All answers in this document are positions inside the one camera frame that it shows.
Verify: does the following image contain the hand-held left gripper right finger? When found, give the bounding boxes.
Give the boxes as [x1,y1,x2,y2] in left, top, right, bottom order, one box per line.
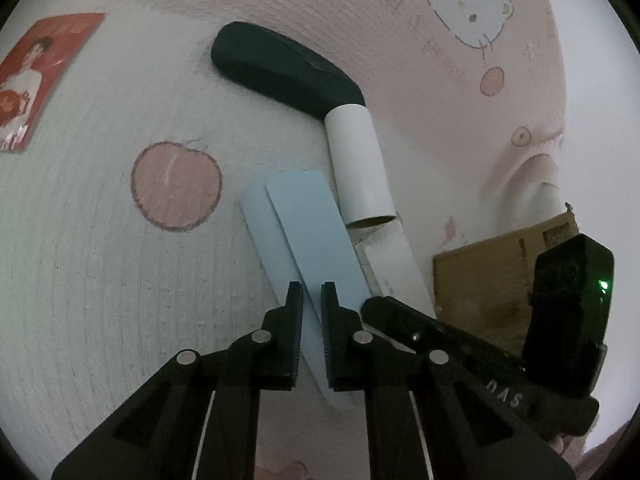
[320,281,576,480]

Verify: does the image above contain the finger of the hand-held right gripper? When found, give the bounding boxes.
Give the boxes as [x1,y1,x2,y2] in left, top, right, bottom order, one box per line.
[361,296,524,372]

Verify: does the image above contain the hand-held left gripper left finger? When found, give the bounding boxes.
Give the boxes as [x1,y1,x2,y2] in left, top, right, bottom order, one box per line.
[50,281,305,480]

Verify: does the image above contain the white box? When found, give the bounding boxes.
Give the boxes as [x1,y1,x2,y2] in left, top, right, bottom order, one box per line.
[352,220,437,321]

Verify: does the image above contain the brown cardboard box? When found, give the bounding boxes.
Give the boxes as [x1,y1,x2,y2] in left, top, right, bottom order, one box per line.
[432,210,578,356]

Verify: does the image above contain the light blue box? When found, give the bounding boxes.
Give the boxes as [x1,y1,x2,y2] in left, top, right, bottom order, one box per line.
[239,170,373,411]

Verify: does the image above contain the person's right hand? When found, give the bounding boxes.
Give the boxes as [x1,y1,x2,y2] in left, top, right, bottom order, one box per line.
[549,432,575,459]

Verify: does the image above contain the white cylindrical bolster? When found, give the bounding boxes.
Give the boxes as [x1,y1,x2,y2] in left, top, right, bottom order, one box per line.
[520,154,566,221]

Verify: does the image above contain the white paper tube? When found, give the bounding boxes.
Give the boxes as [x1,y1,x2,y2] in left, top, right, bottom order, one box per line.
[324,103,397,227]

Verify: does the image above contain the pink cartoon cat blanket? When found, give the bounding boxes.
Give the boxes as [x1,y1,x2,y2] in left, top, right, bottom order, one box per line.
[0,0,571,480]

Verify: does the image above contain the black glasses case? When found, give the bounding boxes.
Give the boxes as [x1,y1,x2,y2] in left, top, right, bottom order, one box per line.
[210,21,366,121]

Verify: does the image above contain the red printed card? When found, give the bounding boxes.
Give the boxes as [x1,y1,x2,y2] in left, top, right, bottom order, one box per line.
[0,12,107,155]

